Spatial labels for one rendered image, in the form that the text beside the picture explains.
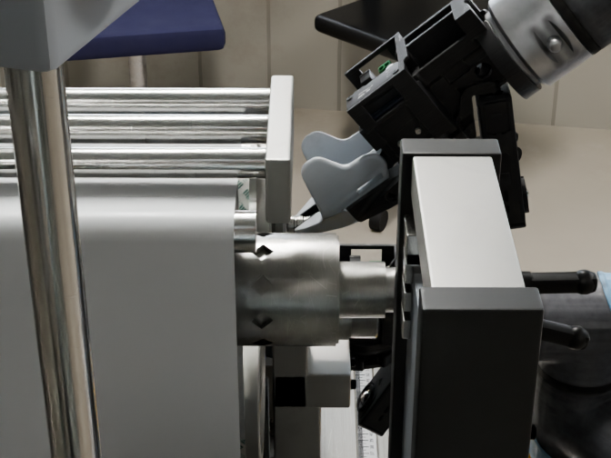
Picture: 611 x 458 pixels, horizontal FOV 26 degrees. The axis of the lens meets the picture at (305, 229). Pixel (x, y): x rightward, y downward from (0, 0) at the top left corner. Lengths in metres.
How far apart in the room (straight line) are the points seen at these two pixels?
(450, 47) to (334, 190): 0.14
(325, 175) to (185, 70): 3.24
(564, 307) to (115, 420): 0.53
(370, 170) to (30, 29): 0.67
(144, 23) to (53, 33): 3.18
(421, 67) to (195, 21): 2.56
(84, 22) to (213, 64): 3.84
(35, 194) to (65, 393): 0.07
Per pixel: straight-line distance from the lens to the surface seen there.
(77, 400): 0.41
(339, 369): 1.02
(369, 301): 0.73
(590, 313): 1.12
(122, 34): 3.44
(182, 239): 0.61
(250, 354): 0.89
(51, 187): 0.37
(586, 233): 3.55
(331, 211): 0.99
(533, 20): 0.93
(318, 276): 0.72
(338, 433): 1.34
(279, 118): 0.66
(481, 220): 0.61
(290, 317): 0.72
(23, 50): 0.32
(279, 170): 0.62
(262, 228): 0.95
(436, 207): 0.62
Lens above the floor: 1.74
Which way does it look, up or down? 30 degrees down
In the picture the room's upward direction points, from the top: straight up
